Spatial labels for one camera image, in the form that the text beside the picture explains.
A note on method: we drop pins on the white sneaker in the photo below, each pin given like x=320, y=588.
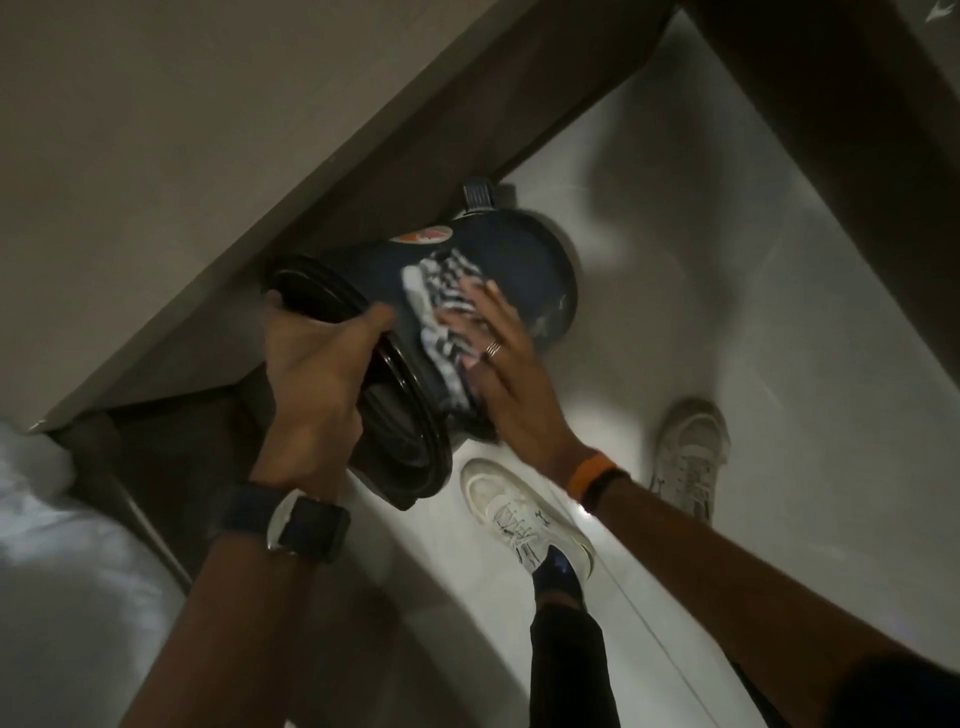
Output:
x=691, y=450
x=517, y=517

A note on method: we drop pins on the brown wooden desk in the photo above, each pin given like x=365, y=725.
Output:
x=225, y=150

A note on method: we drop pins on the dark brown wooden furniture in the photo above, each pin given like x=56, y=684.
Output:
x=862, y=112

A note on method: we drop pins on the dark sleeve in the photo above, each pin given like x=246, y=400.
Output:
x=900, y=697

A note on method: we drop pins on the white bed sheet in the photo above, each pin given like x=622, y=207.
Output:
x=67, y=600

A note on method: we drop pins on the person's right hand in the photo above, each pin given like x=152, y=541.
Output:
x=517, y=390

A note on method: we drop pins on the orange wristband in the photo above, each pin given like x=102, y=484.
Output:
x=589, y=472

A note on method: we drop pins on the person's left thumb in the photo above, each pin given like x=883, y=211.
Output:
x=367, y=322

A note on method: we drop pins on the black wristband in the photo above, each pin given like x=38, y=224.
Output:
x=604, y=489

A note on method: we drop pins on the black and white checkered cloth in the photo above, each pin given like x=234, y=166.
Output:
x=442, y=285

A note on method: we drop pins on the dark blue pedal bin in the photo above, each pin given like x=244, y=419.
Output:
x=525, y=255

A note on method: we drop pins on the brown bed frame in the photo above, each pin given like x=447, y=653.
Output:
x=112, y=480

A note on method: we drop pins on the person's right fingers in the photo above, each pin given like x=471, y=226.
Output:
x=491, y=322

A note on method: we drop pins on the black trouser leg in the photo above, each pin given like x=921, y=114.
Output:
x=570, y=660

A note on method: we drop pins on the person's left hand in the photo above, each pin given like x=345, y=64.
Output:
x=311, y=390

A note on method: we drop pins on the person's right forearm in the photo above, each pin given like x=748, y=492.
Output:
x=712, y=592

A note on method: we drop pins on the person's left forearm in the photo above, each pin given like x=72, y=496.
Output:
x=225, y=637

